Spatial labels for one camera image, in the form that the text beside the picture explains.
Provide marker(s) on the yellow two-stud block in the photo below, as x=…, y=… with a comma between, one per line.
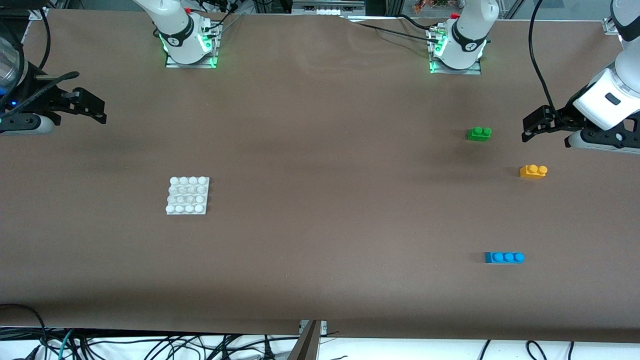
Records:
x=532, y=172

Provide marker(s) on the green two-stud block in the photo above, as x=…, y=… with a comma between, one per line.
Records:
x=479, y=135

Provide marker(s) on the white studded base plate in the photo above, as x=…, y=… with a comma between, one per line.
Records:
x=187, y=196

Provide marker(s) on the white power strip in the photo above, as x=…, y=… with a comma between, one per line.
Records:
x=325, y=9

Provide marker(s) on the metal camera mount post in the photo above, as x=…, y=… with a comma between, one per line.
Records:
x=310, y=340

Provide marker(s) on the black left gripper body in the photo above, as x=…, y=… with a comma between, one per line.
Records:
x=563, y=117

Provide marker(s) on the blue three-stud block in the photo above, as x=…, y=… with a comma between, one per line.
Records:
x=504, y=258

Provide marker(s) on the orange red background object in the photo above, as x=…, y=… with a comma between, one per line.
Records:
x=425, y=5

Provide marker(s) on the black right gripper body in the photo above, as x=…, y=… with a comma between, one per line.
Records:
x=44, y=98

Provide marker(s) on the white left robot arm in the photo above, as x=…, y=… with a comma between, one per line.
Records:
x=467, y=30

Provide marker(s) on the silver table corner bracket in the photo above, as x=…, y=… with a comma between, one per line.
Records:
x=37, y=14
x=610, y=26

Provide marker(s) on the brown table cover sheet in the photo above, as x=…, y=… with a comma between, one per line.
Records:
x=300, y=250

